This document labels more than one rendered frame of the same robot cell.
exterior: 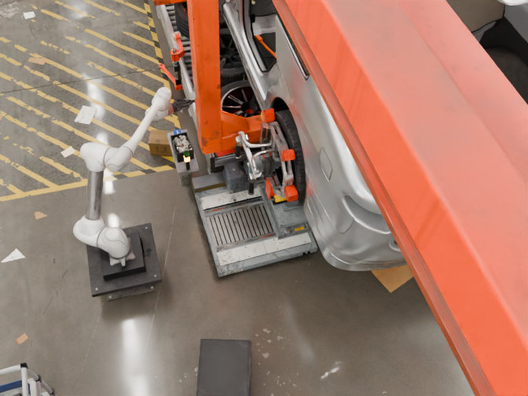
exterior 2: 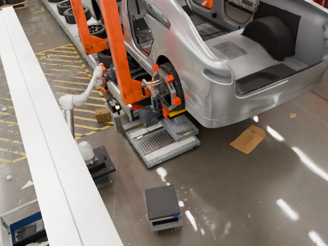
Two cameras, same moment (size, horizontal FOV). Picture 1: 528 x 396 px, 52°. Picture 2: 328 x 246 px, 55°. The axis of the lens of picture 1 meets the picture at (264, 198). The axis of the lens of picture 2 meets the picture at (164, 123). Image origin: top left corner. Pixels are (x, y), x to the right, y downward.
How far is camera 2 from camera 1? 133 cm
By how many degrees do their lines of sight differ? 17
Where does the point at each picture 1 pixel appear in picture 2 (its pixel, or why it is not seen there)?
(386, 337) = (253, 175)
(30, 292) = not seen: hidden behind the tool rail
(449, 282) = not seen: outside the picture
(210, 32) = (116, 24)
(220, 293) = (151, 175)
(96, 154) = (67, 98)
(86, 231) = not seen: hidden behind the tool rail
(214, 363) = (155, 199)
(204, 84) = (118, 57)
